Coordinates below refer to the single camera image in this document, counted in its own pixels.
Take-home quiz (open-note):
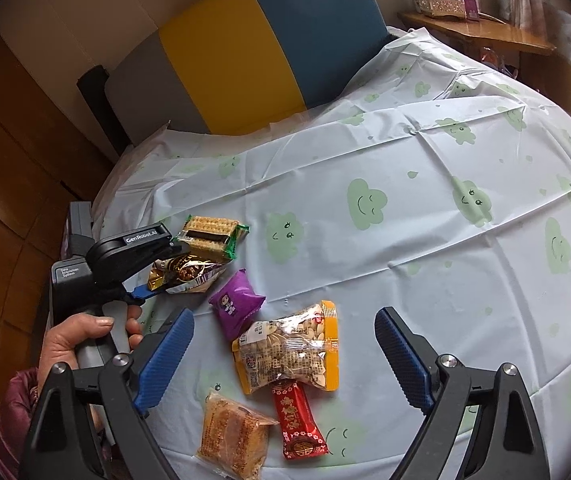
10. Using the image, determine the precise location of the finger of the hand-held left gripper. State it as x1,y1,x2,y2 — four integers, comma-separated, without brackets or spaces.
164,241,194,261
116,282,169,307

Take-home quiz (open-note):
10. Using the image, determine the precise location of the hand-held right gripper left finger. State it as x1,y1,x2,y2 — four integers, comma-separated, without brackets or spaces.
18,306,196,480

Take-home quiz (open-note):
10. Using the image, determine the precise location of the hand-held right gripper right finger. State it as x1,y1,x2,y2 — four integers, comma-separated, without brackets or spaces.
374,306,551,480

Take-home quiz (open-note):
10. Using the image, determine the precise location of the gold brown snack packet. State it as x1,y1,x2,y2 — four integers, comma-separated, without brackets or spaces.
146,254,227,295

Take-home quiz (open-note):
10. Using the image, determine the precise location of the green edged cracker packet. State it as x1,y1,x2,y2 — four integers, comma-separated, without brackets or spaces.
174,215,250,262

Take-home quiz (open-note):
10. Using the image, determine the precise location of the purple snack packet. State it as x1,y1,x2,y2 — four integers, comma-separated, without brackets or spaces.
208,269,265,342

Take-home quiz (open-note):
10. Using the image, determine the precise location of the orange pastry packet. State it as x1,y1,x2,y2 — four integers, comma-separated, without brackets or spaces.
196,389,279,480

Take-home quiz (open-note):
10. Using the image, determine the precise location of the orange clear nut packet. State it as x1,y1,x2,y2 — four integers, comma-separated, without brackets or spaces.
232,300,340,395

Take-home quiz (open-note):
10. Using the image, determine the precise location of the long red candy packet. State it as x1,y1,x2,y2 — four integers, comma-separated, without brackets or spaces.
272,379,329,461

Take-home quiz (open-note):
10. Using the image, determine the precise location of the person's left hand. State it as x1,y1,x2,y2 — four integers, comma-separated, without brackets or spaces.
38,305,145,385

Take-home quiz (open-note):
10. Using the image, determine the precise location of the cloud print tablecloth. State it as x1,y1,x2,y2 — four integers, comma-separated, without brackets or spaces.
90,25,571,480

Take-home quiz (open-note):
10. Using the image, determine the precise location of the grey yellow blue sofa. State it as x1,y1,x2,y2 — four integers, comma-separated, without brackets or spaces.
103,0,391,136

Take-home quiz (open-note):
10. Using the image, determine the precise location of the wooden side table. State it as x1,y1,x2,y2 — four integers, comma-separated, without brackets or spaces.
398,10,556,81

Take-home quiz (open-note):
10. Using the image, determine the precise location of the purple box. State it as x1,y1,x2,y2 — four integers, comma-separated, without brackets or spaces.
448,0,481,21

